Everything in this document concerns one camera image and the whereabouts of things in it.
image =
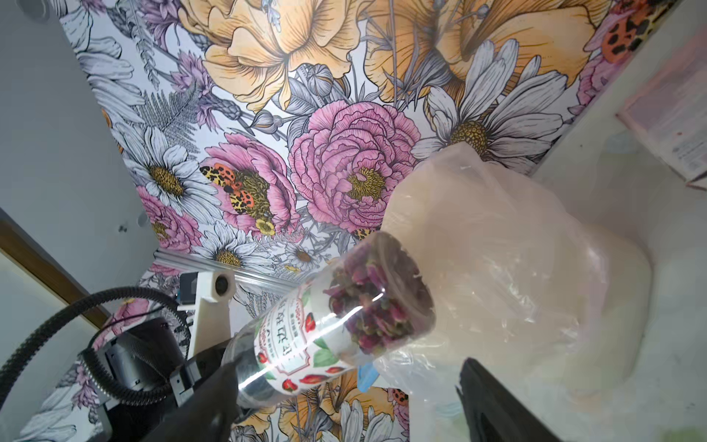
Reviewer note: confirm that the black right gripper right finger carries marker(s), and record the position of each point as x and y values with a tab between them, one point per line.
492	412

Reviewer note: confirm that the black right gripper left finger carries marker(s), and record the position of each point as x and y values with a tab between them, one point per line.
208	415

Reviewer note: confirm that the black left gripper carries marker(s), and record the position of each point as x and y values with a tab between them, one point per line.
202	379

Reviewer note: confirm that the tall jar with white lid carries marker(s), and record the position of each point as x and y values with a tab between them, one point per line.
368	303

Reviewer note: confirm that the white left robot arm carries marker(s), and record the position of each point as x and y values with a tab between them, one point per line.
151	391

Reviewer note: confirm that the pink tea packet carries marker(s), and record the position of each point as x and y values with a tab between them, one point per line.
668	114

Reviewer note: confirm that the bin with plastic liner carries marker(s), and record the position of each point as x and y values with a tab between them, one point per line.
552	307

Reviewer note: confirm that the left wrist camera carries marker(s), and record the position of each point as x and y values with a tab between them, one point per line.
207	296

